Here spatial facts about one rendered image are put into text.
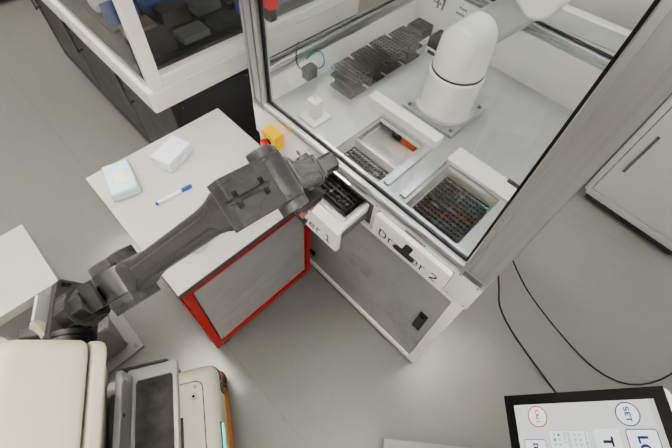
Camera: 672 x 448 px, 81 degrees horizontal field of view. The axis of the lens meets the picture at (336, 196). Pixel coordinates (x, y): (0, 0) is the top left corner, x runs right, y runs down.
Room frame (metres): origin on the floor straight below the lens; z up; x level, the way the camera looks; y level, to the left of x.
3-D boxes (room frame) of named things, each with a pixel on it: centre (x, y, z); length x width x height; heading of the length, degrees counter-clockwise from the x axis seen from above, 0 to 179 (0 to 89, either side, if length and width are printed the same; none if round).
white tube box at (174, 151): (0.96, 0.64, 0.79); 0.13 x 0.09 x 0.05; 159
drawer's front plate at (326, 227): (0.70, 0.09, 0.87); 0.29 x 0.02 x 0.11; 49
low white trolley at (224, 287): (0.84, 0.50, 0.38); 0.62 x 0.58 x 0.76; 49
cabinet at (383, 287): (1.14, -0.36, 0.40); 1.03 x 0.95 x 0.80; 49
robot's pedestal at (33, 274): (0.41, 1.03, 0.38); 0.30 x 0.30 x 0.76; 50
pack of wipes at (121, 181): (0.82, 0.78, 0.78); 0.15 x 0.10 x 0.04; 36
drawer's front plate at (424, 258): (0.60, -0.25, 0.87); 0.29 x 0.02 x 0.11; 49
